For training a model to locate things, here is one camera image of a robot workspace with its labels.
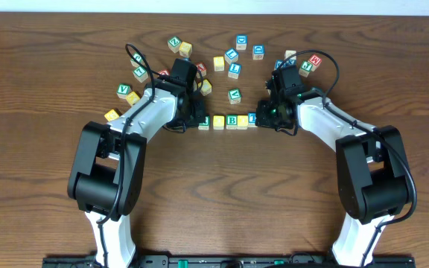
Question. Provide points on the green V block left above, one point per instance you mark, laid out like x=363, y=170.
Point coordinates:
x=123, y=90

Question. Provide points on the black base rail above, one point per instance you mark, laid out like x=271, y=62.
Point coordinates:
x=163, y=261

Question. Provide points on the yellow block beside V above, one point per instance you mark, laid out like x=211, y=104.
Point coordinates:
x=132, y=98

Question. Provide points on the blue T block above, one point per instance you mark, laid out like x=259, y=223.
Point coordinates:
x=251, y=119

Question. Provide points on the blue L block lower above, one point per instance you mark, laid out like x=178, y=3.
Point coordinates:
x=234, y=70

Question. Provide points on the green J block left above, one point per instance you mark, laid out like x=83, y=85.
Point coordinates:
x=137, y=60

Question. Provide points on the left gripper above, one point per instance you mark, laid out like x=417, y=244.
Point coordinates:
x=198, y=112

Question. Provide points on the blue l block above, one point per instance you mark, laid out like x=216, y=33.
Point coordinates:
x=234, y=70
x=231, y=56

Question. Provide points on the green Z block top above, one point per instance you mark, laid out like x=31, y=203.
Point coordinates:
x=174, y=43

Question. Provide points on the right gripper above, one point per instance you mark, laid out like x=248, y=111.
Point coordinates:
x=261, y=119

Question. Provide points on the blue d block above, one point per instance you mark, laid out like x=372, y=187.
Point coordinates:
x=241, y=42
x=258, y=52

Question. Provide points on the green j block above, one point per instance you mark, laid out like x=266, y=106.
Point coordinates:
x=137, y=60
x=305, y=69

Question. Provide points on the green v block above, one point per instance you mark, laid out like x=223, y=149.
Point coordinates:
x=234, y=96
x=123, y=90

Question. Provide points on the blue D block top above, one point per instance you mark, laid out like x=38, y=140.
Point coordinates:
x=241, y=42

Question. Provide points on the red M block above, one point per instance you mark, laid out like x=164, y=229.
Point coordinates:
x=315, y=61

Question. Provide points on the red U block left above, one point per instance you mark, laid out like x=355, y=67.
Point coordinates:
x=164, y=72

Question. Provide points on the yellow block far left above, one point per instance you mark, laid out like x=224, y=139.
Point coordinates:
x=112, y=115

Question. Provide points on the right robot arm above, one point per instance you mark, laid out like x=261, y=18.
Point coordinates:
x=374, y=181

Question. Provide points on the yellow O block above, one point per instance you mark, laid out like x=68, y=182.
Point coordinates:
x=242, y=122
x=218, y=122

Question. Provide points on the green 7 block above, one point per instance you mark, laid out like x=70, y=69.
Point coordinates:
x=140, y=74

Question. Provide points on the plain X block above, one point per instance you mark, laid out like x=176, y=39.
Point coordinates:
x=290, y=57

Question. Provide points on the yellow block near Z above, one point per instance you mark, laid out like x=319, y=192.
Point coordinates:
x=185, y=49

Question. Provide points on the green R block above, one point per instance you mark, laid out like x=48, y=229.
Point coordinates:
x=206, y=124

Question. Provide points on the yellow C block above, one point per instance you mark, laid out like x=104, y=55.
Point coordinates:
x=205, y=87

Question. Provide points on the green B block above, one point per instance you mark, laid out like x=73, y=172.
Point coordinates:
x=231, y=122

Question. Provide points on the green J block right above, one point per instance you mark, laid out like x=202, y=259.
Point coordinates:
x=305, y=69

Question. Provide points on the blue L block upper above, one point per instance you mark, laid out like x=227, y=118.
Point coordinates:
x=231, y=56

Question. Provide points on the yellow S block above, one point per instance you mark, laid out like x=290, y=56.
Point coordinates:
x=218, y=63

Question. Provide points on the blue 5 block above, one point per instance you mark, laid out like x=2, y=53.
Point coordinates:
x=277, y=64

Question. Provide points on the green V block centre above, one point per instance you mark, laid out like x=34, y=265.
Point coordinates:
x=234, y=96

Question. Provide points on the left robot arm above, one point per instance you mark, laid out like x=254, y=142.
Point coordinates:
x=106, y=176

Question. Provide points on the blue D block right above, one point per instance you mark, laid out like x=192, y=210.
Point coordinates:
x=258, y=52

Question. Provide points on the red A block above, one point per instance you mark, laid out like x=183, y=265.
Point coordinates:
x=202, y=68

